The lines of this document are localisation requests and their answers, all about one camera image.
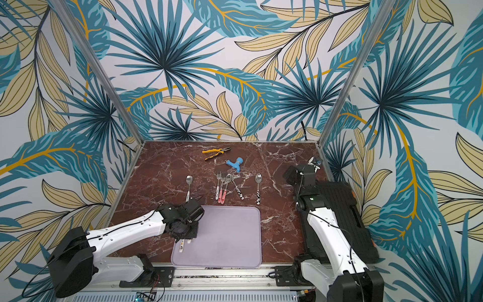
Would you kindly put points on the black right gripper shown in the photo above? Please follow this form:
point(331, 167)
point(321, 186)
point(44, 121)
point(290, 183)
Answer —
point(298, 175)

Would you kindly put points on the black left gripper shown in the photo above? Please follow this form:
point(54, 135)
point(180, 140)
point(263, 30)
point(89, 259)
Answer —
point(192, 236)

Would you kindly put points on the spoon with colourful white handle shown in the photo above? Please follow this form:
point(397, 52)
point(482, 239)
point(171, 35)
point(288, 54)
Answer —
point(181, 245)

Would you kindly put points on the spoon with Pochacco white handle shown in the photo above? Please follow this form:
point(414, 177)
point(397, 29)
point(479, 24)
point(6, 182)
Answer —
point(189, 181)

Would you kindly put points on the fork with Pochacco white handle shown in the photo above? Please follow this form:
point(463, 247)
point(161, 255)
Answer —
point(217, 185)

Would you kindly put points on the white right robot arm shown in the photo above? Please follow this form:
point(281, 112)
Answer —
point(338, 248)

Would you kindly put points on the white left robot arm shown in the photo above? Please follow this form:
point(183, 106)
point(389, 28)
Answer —
point(85, 257)

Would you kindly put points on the lilac silicone mat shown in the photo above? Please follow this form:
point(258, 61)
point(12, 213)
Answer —
point(228, 237)

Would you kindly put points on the blue plastic tap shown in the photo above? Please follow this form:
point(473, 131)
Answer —
point(236, 165)

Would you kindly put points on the yellow black pliers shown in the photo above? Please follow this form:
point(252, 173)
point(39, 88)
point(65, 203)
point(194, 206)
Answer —
point(215, 152)

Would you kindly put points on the spoon with black-white handle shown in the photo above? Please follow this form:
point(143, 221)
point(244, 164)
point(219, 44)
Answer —
point(258, 180)

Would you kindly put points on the aluminium front rail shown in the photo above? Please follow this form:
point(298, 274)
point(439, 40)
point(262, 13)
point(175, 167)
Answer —
point(191, 279)

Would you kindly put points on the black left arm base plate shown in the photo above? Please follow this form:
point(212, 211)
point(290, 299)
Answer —
point(156, 277)

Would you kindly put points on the fork with pink handle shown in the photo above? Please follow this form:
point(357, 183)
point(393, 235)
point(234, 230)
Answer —
point(221, 177)

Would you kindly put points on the spoon with pink handle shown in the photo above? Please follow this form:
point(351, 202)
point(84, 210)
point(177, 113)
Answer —
point(227, 181)

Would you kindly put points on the fork with black-white handle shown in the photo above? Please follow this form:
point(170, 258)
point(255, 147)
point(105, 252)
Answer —
point(237, 188)

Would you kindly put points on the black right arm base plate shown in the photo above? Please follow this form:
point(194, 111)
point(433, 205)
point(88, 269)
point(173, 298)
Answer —
point(288, 276)

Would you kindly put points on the aluminium corner post left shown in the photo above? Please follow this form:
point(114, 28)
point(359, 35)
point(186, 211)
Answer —
point(66, 16)

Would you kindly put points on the aluminium corner post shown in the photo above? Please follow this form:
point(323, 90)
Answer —
point(366, 47)
point(66, 16)

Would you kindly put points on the aluminium corner post right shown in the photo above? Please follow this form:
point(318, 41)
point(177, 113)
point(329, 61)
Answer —
point(366, 47)

